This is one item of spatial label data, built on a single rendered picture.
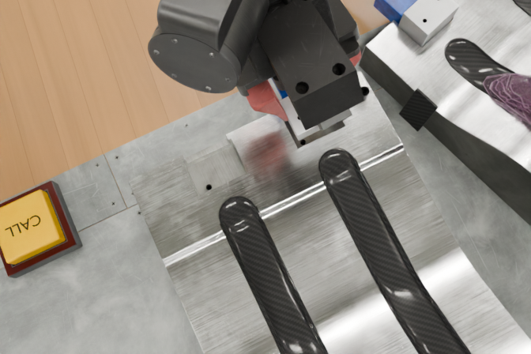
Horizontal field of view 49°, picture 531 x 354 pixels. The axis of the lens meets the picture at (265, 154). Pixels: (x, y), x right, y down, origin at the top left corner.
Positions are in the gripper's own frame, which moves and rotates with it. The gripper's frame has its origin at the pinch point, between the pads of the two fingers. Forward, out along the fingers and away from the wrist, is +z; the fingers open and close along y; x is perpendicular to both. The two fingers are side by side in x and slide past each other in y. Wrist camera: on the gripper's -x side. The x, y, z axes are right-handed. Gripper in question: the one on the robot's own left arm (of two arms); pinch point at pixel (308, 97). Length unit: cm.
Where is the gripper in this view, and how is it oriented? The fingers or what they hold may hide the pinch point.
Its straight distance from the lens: 52.8
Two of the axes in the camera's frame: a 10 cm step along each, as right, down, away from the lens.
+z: 2.8, 4.9, 8.3
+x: -3.5, -7.5, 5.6
